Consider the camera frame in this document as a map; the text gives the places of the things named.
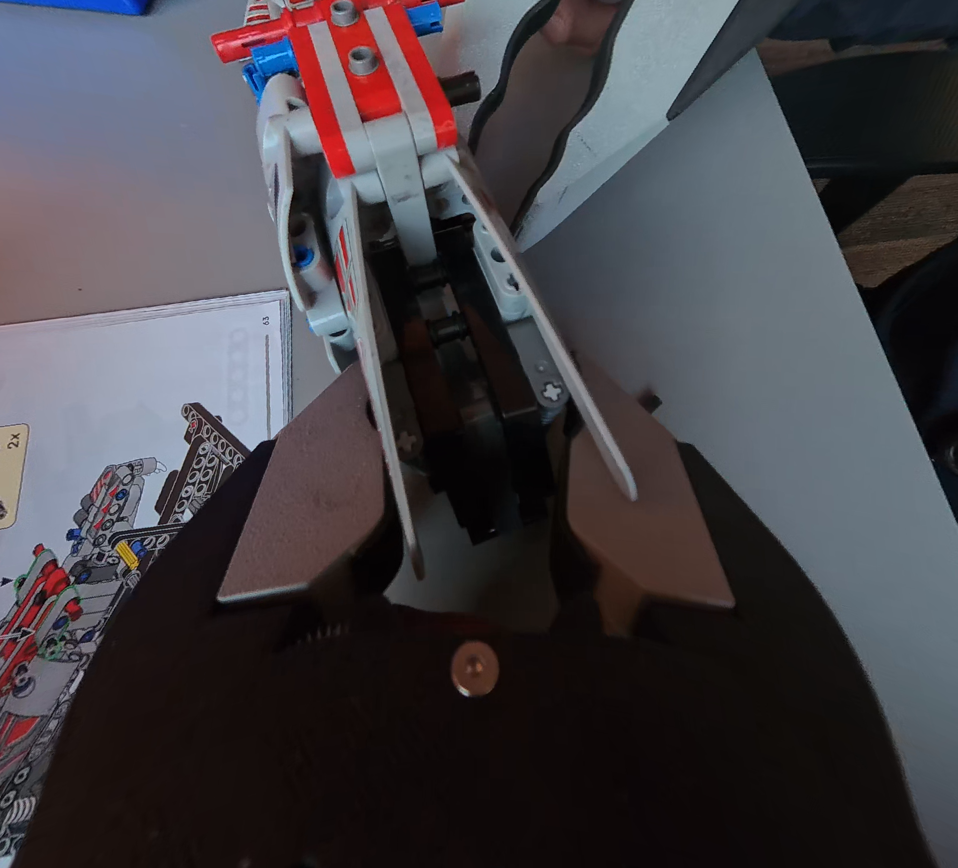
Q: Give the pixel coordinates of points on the lego instruction booklet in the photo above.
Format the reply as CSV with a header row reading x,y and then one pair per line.
x,y
150,374

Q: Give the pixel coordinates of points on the red and grey lego model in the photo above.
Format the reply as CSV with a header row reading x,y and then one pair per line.
x,y
374,82

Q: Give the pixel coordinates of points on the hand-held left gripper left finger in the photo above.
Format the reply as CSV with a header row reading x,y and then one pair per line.
x,y
299,501

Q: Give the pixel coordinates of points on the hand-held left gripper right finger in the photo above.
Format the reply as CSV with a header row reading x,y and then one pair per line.
x,y
644,494

